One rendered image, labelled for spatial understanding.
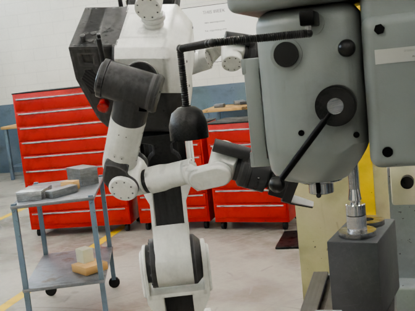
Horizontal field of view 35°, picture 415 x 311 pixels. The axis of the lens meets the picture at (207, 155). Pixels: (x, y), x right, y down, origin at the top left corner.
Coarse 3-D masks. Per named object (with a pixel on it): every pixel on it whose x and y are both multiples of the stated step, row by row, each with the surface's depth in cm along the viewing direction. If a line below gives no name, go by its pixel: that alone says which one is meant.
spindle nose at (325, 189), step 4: (324, 184) 126; (328, 184) 126; (332, 184) 127; (312, 188) 127; (324, 188) 126; (328, 188) 126; (332, 188) 127; (312, 192) 127; (324, 192) 126; (328, 192) 126; (332, 192) 127
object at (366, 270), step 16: (368, 224) 165; (384, 224) 167; (336, 240) 158; (352, 240) 156; (368, 240) 155; (384, 240) 159; (336, 256) 157; (352, 256) 156; (368, 256) 154; (384, 256) 159; (336, 272) 158; (352, 272) 156; (368, 272) 154; (384, 272) 158; (336, 288) 159; (352, 288) 157; (368, 288) 155; (384, 288) 157; (336, 304) 159; (352, 304) 158; (368, 304) 156; (384, 304) 157
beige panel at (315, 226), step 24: (360, 168) 296; (384, 168) 294; (336, 192) 301; (360, 192) 298; (384, 192) 295; (312, 216) 306; (336, 216) 303; (384, 216) 297; (312, 240) 308; (312, 264) 309
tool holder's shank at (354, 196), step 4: (356, 168) 157; (352, 172) 157; (356, 172) 157; (348, 176) 158; (352, 176) 157; (356, 176) 157; (348, 180) 158; (352, 180) 157; (356, 180) 157; (348, 184) 159; (352, 184) 158; (356, 184) 158; (352, 188) 158; (356, 188) 158; (352, 192) 158; (356, 192) 158; (348, 196) 159; (352, 196) 158; (356, 196) 158; (360, 196) 158; (352, 200) 158; (356, 200) 158
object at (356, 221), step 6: (348, 210) 158; (354, 210) 157; (360, 210) 157; (348, 216) 159; (354, 216) 158; (360, 216) 158; (348, 222) 159; (354, 222) 158; (360, 222) 158; (366, 222) 159; (348, 228) 159; (354, 228) 158; (360, 228) 158; (366, 228) 159
